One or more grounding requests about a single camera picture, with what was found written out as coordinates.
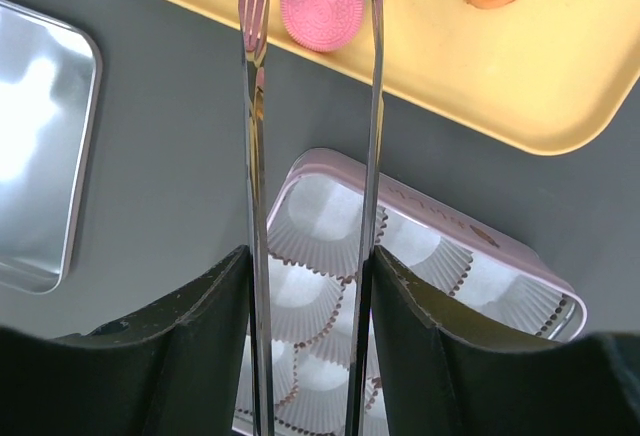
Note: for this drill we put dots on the metal tongs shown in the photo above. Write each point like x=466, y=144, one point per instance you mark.
x=254, y=21

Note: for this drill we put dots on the silver tin lid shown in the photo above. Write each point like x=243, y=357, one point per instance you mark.
x=50, y=79

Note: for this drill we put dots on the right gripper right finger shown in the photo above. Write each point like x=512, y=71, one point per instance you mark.
x=448, y=370

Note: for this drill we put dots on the pink cookie tin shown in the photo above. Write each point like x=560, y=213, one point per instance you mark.
x=313, y=241

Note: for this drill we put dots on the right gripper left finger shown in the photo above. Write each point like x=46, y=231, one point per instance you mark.
x=169, y=368

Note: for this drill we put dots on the pink sandwich cookie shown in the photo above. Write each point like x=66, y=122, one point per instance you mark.
x=322, y=25

